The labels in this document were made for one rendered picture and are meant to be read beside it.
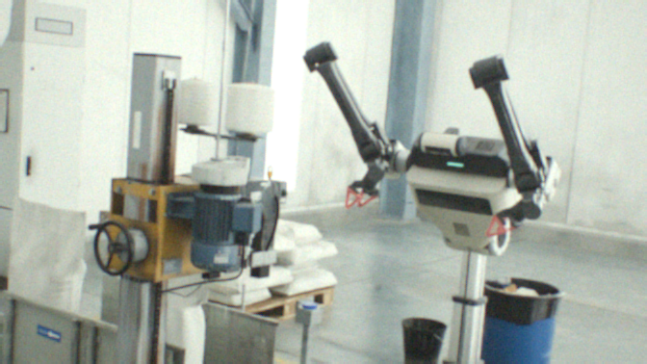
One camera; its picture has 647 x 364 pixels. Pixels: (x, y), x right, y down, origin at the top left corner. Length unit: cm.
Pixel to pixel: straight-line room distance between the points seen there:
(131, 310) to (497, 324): 259
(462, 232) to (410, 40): 861
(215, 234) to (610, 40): 860
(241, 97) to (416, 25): 896
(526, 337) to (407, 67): 717
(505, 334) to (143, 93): 283
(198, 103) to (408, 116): 876
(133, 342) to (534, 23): 892
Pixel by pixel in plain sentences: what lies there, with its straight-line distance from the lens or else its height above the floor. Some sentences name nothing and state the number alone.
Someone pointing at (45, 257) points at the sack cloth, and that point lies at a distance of 393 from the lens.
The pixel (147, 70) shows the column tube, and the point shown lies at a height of 170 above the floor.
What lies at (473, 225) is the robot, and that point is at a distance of 314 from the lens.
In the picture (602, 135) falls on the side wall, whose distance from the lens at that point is 1087.
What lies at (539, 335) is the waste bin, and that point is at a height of 42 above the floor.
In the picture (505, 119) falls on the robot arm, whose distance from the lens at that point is 263.
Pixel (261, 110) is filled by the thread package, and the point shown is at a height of 161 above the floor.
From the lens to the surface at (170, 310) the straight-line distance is 337.
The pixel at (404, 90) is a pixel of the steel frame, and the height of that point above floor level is 177.
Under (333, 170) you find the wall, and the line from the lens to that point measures 1075.
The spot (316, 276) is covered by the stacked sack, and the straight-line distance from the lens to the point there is 660.
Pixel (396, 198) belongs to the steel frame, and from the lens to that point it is 1176.
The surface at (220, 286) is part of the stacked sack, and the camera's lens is 590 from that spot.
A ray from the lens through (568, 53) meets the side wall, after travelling 1105.
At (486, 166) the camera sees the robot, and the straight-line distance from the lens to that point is 301.
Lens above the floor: 169
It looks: 6 degrees down
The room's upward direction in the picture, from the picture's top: 5 degrees clockwise
